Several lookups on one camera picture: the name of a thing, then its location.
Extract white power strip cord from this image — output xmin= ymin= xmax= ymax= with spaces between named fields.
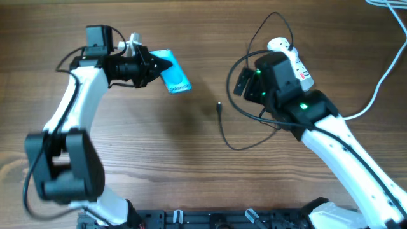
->
xmin=341 ymin=3 xmax=407 ymax=121

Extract black charger cable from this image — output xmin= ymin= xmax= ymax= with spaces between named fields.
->
xmin=216 ymin=11 xmax=295 ymax=151

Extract blue screen Galaxy smartphone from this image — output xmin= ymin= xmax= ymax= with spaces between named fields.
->
xmin=150 ymin=49 xmax=192 ymax=95

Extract white cables at corner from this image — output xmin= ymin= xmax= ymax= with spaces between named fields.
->
xmin=365 ymin=0 xmax=407 ymax=10

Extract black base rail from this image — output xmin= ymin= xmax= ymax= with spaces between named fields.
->
xmin=76 ymin=208 xmax=319 ymax=229

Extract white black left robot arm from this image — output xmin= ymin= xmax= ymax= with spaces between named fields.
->
xmin=22 ymin=25 xmax=172 ymax=228

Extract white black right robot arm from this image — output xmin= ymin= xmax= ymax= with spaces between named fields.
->
xmin=234 ymin=50 xmax=406 ymax=228

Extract white power strip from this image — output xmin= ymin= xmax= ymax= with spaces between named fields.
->
xmin=267 ymin=37 xmax=314 ymax=92

